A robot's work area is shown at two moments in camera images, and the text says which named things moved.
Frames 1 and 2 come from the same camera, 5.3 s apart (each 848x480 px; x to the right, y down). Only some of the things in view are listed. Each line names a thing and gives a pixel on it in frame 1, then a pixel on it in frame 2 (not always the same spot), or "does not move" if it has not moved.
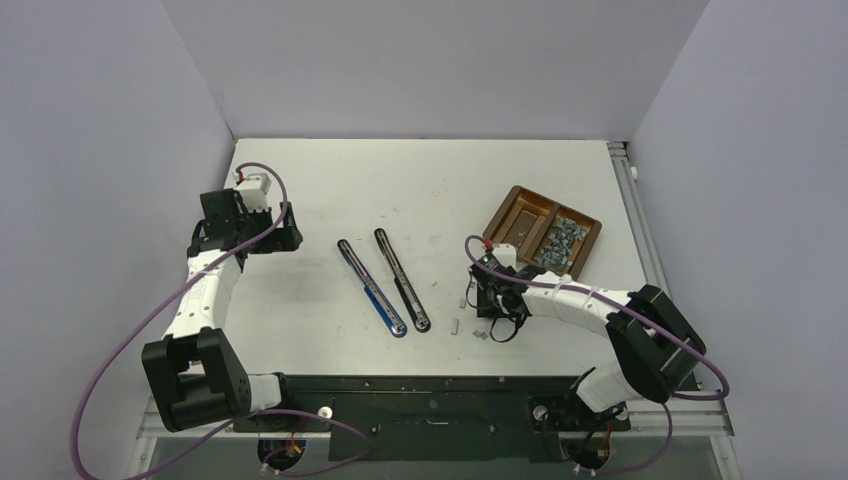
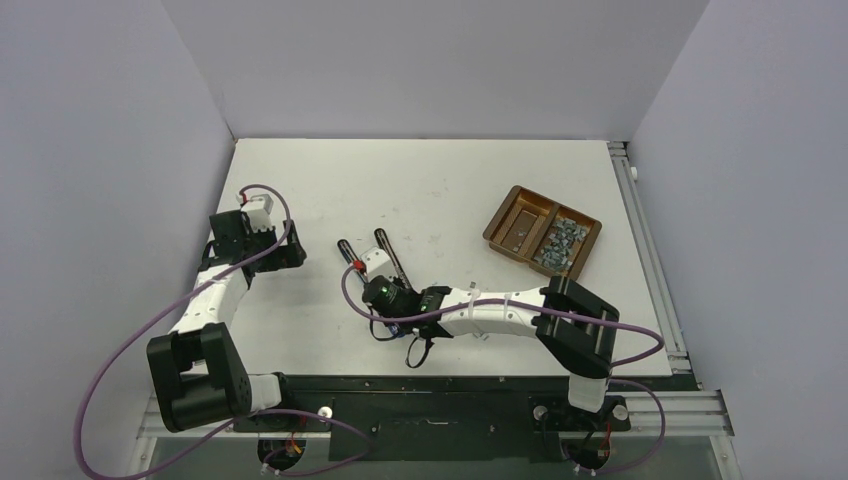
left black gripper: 286,239 to 289,255
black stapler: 420,318 does not move
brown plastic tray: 547,232 does not move
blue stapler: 389,316 does not move
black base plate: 422,418 does not move
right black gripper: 490,310 to 390,323
